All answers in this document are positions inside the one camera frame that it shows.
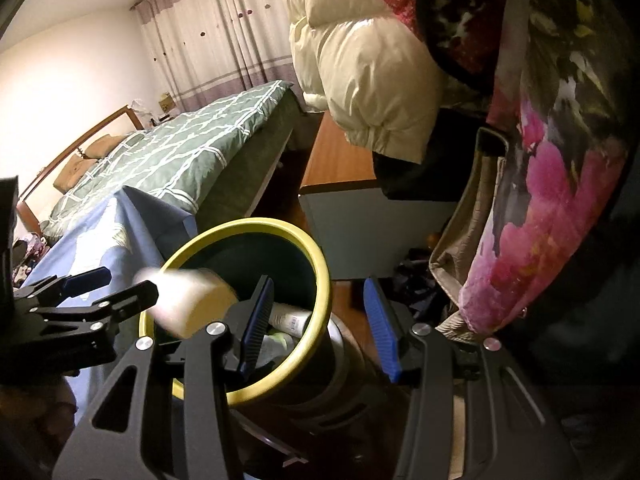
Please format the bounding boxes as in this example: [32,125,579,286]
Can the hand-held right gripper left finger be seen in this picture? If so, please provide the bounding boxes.
[52,275,276,480]

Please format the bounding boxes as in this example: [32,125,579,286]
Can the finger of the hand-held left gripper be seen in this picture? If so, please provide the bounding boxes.
[14,266,112,306]
[30,280,160,361]

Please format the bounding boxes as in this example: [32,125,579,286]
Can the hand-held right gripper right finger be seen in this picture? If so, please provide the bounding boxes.
[363,276,568,480]

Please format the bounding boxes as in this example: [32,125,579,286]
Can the green and white bottle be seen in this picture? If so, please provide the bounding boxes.
[267,302,315,337]

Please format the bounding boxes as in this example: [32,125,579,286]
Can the paper cup with red leaf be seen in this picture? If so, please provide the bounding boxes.
[134,268,240,339]

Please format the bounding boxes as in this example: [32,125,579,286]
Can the yellow-rimmed trash bin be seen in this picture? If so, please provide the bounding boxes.
[139,217,386,426]

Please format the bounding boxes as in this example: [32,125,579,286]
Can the person's left forearm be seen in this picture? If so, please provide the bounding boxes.
[0,372,83,466]

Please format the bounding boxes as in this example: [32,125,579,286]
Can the blue printed tablecloth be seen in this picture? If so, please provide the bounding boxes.
[15,185,196,411]

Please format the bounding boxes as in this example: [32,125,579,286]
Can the dark clothes on floor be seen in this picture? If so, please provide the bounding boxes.
[395,247,461,311]

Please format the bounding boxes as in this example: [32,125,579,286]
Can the brown pillow with face print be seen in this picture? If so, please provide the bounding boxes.
[52,155,86,193]

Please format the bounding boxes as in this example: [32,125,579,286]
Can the plain brown pillow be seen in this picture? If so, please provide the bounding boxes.
[85,134,113,158]

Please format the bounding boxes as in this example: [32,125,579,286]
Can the beige bag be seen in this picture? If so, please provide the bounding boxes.
[429,127,511,331]

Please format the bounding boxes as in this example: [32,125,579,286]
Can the wooden bed headboard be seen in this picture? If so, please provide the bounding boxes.
[15,105,146,231]

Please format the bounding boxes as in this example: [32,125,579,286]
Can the black garment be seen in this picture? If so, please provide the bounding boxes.
[372,105,496,201]

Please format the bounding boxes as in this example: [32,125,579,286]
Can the green striped bed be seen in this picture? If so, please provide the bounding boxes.
[47,80,296,238]

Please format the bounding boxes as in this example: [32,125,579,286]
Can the wooden white cabinet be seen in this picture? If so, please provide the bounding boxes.
[298,110,466,281]

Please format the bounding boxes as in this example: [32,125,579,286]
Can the pink floral cloth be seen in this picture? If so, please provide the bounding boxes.
[415,0,640,336]

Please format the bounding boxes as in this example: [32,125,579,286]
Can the cream puffer jacket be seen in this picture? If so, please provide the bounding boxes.
[277,0,446,165]

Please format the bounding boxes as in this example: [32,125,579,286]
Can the pink and purple curtain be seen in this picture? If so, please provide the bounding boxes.
[131,0,301,111]

